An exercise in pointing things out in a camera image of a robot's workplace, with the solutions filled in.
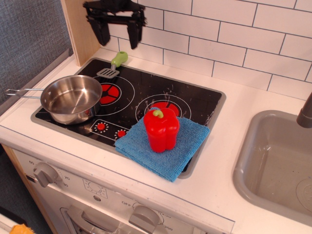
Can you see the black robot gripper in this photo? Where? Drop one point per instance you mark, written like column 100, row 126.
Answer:
column 127, row 12

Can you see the green handled grey spatula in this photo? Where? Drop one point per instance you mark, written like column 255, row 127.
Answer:
column 120, row 58

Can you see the stainless steel pot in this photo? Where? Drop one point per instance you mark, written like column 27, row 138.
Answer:
column 68, row 100

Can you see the orange black object corner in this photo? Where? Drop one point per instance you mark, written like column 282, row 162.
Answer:
column 21, row 229

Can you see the wooden side panel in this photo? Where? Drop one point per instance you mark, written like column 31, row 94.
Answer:
column 82, row 37

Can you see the black toy stove top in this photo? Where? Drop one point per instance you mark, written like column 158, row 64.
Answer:
column 128, row 96

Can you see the red toy bell pepper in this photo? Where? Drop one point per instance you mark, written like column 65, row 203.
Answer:
column 162, row 126

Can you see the blue folded cloth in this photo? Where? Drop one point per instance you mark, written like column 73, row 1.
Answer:
column 170, row 163

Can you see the grey left oven knob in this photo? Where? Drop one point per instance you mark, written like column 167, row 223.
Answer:
column 45, row 174

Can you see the grey oven knob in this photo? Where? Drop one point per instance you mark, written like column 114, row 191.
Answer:
column 145, row 219
column 45, row 174

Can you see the grey right oven knob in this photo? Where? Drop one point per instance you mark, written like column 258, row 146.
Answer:
column 145, row 219

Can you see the grey faucet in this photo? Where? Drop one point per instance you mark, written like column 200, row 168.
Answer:
column 304, row 118

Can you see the grey toy sink basin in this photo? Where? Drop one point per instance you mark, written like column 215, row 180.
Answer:
column 274, row 167

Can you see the grey oven door handle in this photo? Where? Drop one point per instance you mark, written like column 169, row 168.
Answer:
column 95, row 222

